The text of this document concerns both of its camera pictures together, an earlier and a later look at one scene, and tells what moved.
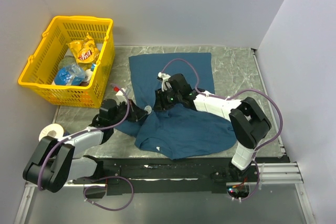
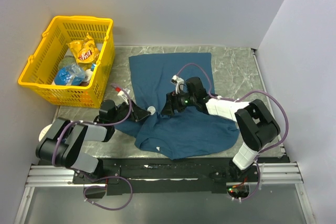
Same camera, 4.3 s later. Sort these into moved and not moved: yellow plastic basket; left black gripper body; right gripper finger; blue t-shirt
Moved: right gripper finger
Not moved: blue t-shirt; yellow plastic basket; left black gripper body
